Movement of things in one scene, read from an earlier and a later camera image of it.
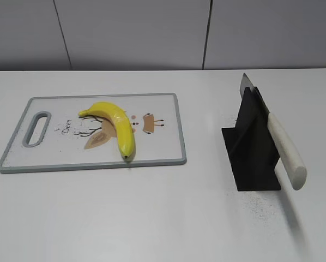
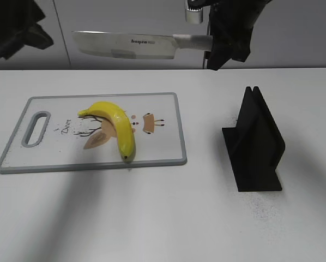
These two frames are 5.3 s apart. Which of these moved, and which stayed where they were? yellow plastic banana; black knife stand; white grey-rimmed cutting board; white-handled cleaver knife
Moved: white-handled cleaver knife
Stayed: yellow plastic banana; white grey-rimmed cutting board; black knife stand
